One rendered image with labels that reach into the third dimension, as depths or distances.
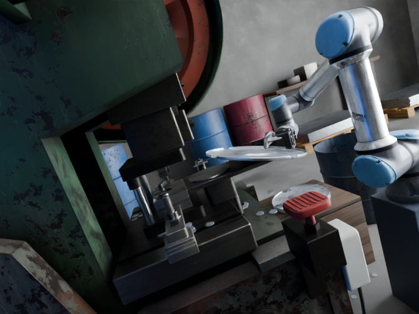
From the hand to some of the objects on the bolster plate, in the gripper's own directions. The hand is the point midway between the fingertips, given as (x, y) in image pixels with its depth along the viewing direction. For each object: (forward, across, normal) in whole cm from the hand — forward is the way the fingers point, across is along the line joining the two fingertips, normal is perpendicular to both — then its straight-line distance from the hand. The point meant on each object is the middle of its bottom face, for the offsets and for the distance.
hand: (265, 149), depth 89 cm
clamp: (+42, +8, +10) cm, 44 cm away
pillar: (+26, +5, +31) cm, 41 cm away
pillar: (+39, +5, +21) cm, 45 cm away
